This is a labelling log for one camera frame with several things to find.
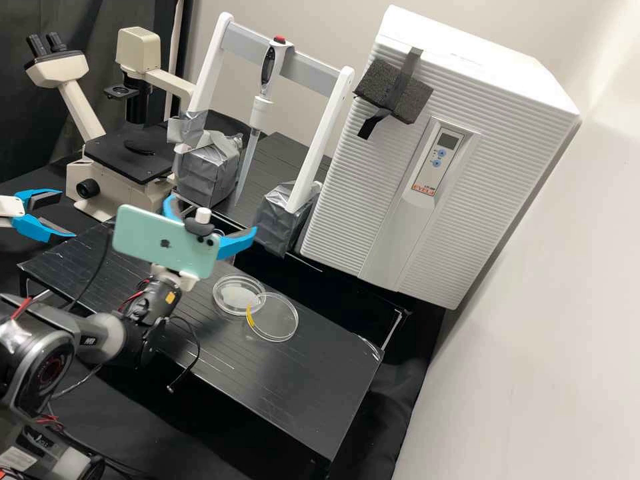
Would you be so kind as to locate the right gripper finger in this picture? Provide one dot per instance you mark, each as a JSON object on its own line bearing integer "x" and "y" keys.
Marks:
{"x": 172, "y": 207}
{"x": 237, "y": 242}

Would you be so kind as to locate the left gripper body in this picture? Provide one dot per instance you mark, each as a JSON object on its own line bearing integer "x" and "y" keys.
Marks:
{"x": 9, "y": 209}

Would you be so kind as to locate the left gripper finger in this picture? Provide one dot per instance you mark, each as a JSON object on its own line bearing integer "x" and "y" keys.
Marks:
{"x": 37, "y": 196}
{"x": 35, "y": 229}

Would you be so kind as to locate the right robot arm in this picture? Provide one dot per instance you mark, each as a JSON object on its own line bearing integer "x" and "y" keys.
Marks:
{"x": 55, "y": 340}

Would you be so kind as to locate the grey taped block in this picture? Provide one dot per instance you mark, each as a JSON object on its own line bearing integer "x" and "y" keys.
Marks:
{"x": 207, "y": 165}
{"x": 280, "y": 220}

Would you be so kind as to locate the petri dish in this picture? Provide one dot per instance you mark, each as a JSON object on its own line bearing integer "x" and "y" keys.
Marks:
{"x": 235, "y": 295}

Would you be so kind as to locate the cream microscope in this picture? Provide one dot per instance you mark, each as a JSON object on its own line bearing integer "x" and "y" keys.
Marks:
{"x": 107, "y": 165}

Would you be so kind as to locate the petri dish lid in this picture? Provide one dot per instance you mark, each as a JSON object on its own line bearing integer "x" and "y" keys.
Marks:
{"x": 275, "y": 320}

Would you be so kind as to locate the black platform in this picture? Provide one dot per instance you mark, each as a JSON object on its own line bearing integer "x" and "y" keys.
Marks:
{"x": 225, "y": 360}
{"x": 280, "y": 160}

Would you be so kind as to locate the pipette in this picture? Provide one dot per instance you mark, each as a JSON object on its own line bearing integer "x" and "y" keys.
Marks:
{"x": 260, "y": 110}

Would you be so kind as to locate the white pole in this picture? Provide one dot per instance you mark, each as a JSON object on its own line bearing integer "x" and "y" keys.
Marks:
{"x": 176, "y": 40}

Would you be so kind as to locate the incubator door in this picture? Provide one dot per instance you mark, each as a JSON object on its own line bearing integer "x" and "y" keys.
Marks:
{"x": 400, "y": 200}

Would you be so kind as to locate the white pipette stand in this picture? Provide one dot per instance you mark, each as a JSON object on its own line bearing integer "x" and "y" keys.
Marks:
{"x": 312, "y": 65}

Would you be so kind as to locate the white incubator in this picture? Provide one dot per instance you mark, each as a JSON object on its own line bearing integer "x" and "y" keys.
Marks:
{"x": 480, "y": 60}

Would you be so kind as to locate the right wrist camera phone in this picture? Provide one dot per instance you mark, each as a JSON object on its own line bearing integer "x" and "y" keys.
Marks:
{"x": 150, "y": 240}

